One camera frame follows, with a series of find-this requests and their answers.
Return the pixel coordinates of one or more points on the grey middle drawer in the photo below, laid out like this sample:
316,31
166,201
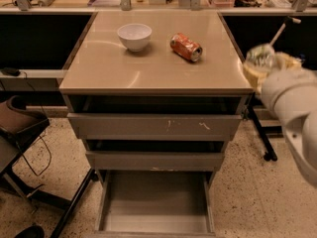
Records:
172,156

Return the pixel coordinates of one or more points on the black table leg frame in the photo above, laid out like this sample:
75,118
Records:
263,131

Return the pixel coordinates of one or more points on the black power adapter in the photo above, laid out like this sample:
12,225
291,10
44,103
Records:
10,71

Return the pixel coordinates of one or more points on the grey top drawer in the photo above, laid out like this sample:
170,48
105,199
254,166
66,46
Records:
157,127

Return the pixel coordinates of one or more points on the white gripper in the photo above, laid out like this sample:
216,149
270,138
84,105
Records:
276,87

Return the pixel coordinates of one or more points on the grey bottom drawer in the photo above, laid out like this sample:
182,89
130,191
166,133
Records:
154,205

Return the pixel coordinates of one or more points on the orange soda can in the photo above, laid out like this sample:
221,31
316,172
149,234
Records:
185,47

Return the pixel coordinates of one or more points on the white ceramic bowl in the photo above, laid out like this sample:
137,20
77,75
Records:
134,37

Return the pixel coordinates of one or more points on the brown office chair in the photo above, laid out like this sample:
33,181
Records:
19,129

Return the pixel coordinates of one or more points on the grey drawer cabinet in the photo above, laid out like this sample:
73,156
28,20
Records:
105,77

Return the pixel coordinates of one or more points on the black shoe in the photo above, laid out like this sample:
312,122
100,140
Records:
35,231

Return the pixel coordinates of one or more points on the grey drawer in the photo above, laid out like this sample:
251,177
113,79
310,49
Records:
172,156
154,205
157,127

